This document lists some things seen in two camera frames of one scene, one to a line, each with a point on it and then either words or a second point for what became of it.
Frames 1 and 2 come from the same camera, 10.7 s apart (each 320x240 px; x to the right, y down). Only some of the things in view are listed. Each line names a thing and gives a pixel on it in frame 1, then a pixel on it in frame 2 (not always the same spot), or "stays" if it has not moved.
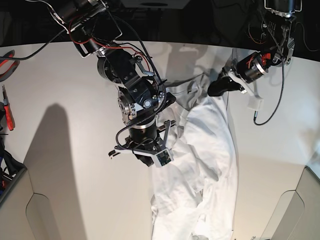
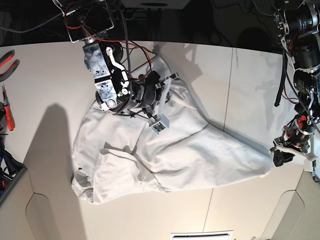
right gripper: (246, 68) to (298, 145)
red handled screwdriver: (9, 115) stays
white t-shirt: (194, 195) to (116, 155)
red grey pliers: (15, 65) stays
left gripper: (144, 141) to (146, 94)
